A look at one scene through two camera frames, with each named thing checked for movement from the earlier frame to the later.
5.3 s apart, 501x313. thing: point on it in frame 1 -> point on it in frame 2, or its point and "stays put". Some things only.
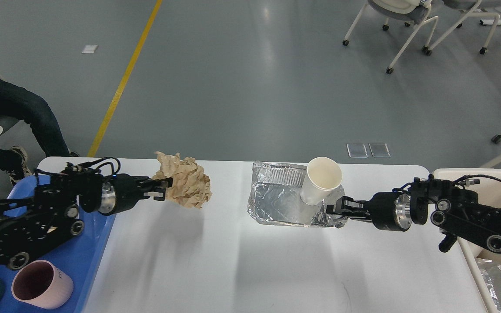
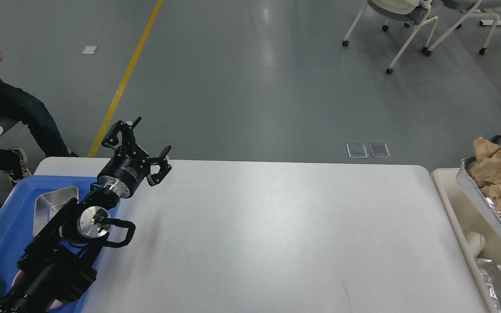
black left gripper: (121, 192) -> (126, 167)
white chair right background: (469, 5) stays put
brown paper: (191, 186) -> (500, 174)
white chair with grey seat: (416, 12) stays put
